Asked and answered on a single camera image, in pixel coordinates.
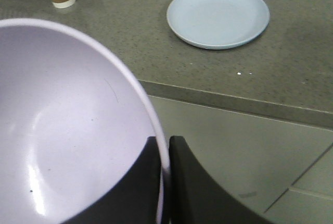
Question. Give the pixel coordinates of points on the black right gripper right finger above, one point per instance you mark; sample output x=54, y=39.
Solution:
x=196, y=197

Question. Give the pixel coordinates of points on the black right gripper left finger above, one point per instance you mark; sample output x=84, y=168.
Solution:
x=135, y=198

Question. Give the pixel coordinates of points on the purple plastic bowl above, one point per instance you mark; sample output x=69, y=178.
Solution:
x=74, y=119

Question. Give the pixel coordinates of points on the light blue plate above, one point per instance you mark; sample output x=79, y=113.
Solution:
x=217, y=24

